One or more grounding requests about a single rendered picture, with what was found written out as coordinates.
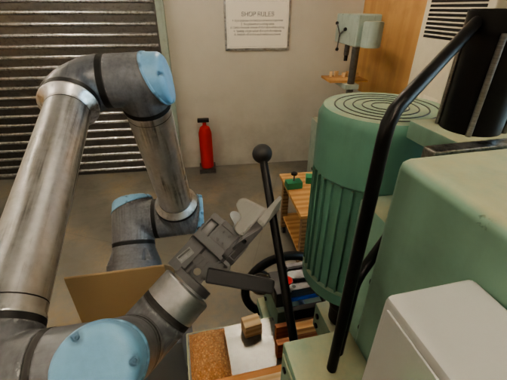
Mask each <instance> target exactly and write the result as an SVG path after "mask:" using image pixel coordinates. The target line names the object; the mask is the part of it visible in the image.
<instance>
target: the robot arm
mask: <svg viewBox="0 0 507 380"><path fill-rule="evenodd" d="M175 100H176V94H175V88H174V83H173V78H172V74H171V71H170V68H169V65H168V64H167V60H166V59H165V58H164V56H163V55H162V54H160V53H159V52H157V51H137V52H123V53H108V54H88V55H84V56H82V57H77V58H75V59H73V60H70V61H68V62H66V63H64V64H63V65H61V66H59V67H57V68H56V69H55V70H53V71H52V72H51V73H50V74H49V75H47V76H46V77H45V78H44V80H43V81H42V83H41V84H40V86H39V89H38V91H37V94H36V102H37V105H38V107H39V108H40V110H41V111H40V113H39V115H38V119H37V121H36V123H35V127H34V129H33V132H32V135H31V137H30V140H29V143H28V146H27V148H26V151H25V154H24V156H23V160H22V161H21V164H20V168H19V170H18V172H17V175H16V178H15V180H14V184H13V186H12V189H11V192H10V194H9V196H8V200H7V203H6V205H5V208H4V210H3V213H2V216H1V218H0V380H147V378H148V377H149V374H150V373H151V372H152V371H153V369H154V368H155V367H156V366H157V365H158V364H159V363H160V362H161V360H162V359H163V358H164V357H165V356H166V354H167V353H168V352H169V351H170V349H172V347H173V346H174V345H175V344H176V343H177V342H178V340H179V339H180V338H181V337H182V336H183V334H184V333H185V332H186V331H187V329H188V328H190V326H191V325H192V324H193V323H194V322H195V321H196V319H197V318H198V317H199V316H200V314H201V313H202V312H203V311H204V310H205V308H206V307H207V304H206V302H205V301H204V300H203V299H206V298H207V297H208V296H209V295H210V292H209V291H208V290H207V289H206V288H205V287H204V286H202V285H201V283H202V282H203V281H204V280H205V283H210V284H215V285H220V286H224V287H232V288H237V289H241V290H250V291H252V292H253V293H255V294H257V295H259V296H262V295H265V294H272V293H273V291H274V286H275V281H274V280H273V279H271V278H269V276H267V275H266V274H264V273H257V274H255V275H252V274H245V273H240V272H236V271H230V268H231V266H232V265H233V264H234V263H235V262H236V261H237V260H238V258H239V257H240V256H241V255H242V254H243V252H244V251H245V250H246V249H247V248H248V246H249V244H250V242H251V241H252V240H253V239H254V238H255V237H256V236H257V235H258V234H259V233H260V232H261V231H262V230H263V228H264V227H265V226H266V225H267V223H268V222H269V221H270V220H271V219H272V217H273V216H274V215H275V214H276V213H277V212H278V211H279V209H280V206H281V199H282V196H280V195H279V196H278V197H277V198H276V199H275V200H274V201H273V203H272V204H271V205H270V206H269V207H268V208H265V207H262V206H260V205H259V204H256V203H254V202H253V201H250V200H248V199H247V198H241V199H239V200H238V202H237V204H236V207H237V209H238V212H239V213H238V212H236V211H232V212H231V213H230V214H229V216H230V218H231V220H232V222H233V224H234V226H233V227H232V226H231V225H230V224H229V223H228V222H227V221H226V220H225V219H222V218H221V217H220V216H219V215H218V214H217V213H215V212H214V213H213V214H212V215H211V216H210V217H209V219H208V220H207V221H206V222H205V223H204V209H203V199H202V195H198V194H195V193H194V191H193V190H191V189H190V188H189V184H188V181H187V177H186V171H185V167H184V163H183V157H182V154H181V151H180V144H179V140H178V137H177V131H176V127H175V123H174V117H173V113H172V110H171V104H173V103H175ZM112 108H122V109H123V112H124V114H125V115H126V116H127V119H128V122H129V125H130V126H131V129H132V132H133V135H134V138H135V140H136V142H137V145H138V148H139V150H140V154H141V156H142V158H143V162H144V164H145V166H146V169H147V172H148V174H149V178H150V179H151V182H152V185H153V188H154V189H155V193H156V195H157V198H156V199H153V197H152V196H151V195H149V194H143V193H138V194H130V195H124V196H121V197H119V198H116V199H115V200H114V201H113V202H112V212H111V219H112V253H111V256H110V257H109V261H108V264H107V266H106V271H118V270H125V269H130V268H142V267H147V266H153V265H162V262H161V258H160V256H159V254H158V251H157V249H156V248H155V239H156V238H166V237H173V236H179V235H186V234H193V236H191V238H190V239H189V241H188V242H187V243H186V244H185V245H184V246H183V247H182V248H181V250H180V251H179V252H178V253H177V254H176V255H175V256H174V257H173V258H172V259H171V260H170V261H169V263H168V264H169V265H170V266H171V267H172V268H173V269H174V270H175V271H174V272H175V273H173V272H172V271H171V270H166V272H165V273H163V275H162V276H160V278H159V279H158V280H157V281H156V282H155V283H154V284H153V285H152V286H151V287H150V288H149V290H148V291H147V292H146V293H145V294H144V295H143V296H142V297H141V298H140V299H139V300H138V301H137V303H136V304H135V305H134V306H133V307H132V308H131V309H130V310H129V311H128V312H127V313H126V315H124V316H121V317H115V318H106V319H101V320H95V321H92V322H87V323H77V324H72V325H66V326H54V327H48V328H46V327H47V323H48V309H49V304H50V300H51V294H52V291H53V287H54V281H55V277H56V273H57V267H58V264H59V260H60V254H61V250H62V246H63V240H64V236H65V233H66V227H67V222H68V219H69V212H70V209H71V205H72V199H73V195H74V191H75V185H76V182H77V178H78V172H79V168H80V164H81V158H82V155H83V151H84V147H85V140H86V137H87V133H88V127H89V125H91V124H93V123H94V122H95V121H96V120H97V119H98V118H99V115H100V112H101V111H103V110H104V109H112ZM239 235H240V236H239ZM195 268H200V269H201V273H200V274H199V275H195V274H194V269H195Z"/></svg>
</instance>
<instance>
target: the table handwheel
mask: <svg viewBox="0 0 507 380"><path fill-rule="evenodd" d="M283 253H284V260H285V261H287V260H300V261H302V260H303V254H304V252H299V251H287V252H283ZM275 263H276V259H275V254H274V255H271V256H269V257H267V258H265V259H263V260H262V261H260V262H259V263H257V264H256V265H255V266H254V267H252V269H251V270H250V271H249V272H248V274H252V275H255V274H257V273H264V274H269V273H268V272H266V271H264V270H265V269H266V268H268V267H269V266H271V265H274V264H275ZM241 297H242V301H243V303H244V304H245V306H246V307H247V308H248V309H249V310H250V311H252V312H253V313H258V315H260V313H259V309H258V307H257V305H256V304H255V303H254V302H253V301H252V300H251V298H250V290H241Z"/></svg>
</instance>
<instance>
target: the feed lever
mask: <svg viewBox="0 0 507 380"><path fill-rule="evenodd" d="M252 155H253V159H254V160H255V161H256V162H257V163H259V164H260V169H261V174H262V178H263V187H264V192H265V196H266V205H267V208H268V207H269V206H270V205H271V204H272V203H273V201H274V196H273V191H272V183H271V178H270V174H269V165H268V161H269V160H270V159H271V157H272V150H271V148H270V147H269V146H268V145H266V144H259V145H257V146H255V147H254V149H253V152H252ZM269 223H270V228H271V233H272V241H273V246H274V251H275V259H276V264H277V269H278V277H279V282H280V287H281V295H282V300H283V305H284V313H285V318H286V323H287V331H288V336H289V341H290V342H291V341H294V340H298V336H297V328H296V323H295V318H294V313H293V306H292V301H291V296H290V288H289V283H288V279H287V270H286V266H285V261H284V253H283V248H282V244H281V235H280V231H279V226H278V218H277V214H275V215H274V216H273V217H272V219H271V220H270V221H269Z"/></svg>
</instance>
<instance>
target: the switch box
mask: <svg viewBox="0 0 507 380"><path fill-rule="evenodd" d="M362 380H507V310H506V309H505V308H504V307H503V306H502V305H501V304H499V303H498V301H496V300H495V299H494V298H493V297H492V296H491V295H490V294H489V293H488V292H486V291H485V290H484V289H483V288H482V287H481V286H480V285H478V284H477V283H476V282H474V281H473V280H464V281H460V282H456V283H449V284H445V285H440V286H436V287H429V288H425V289H421V290H414V291H410V292H406V293H400V294H396V295H392V296H390V297H388V298H387V300H386V303H385V305H384V308H383V312H382V315H381V318H380V321H379V325H378V328H377V331H376V335H375V338H374V340H373V345H372V348H371V350H370V355H369V357H368V360H367V365H366V367H365V370H364V374H363V377H362Z"/></svg>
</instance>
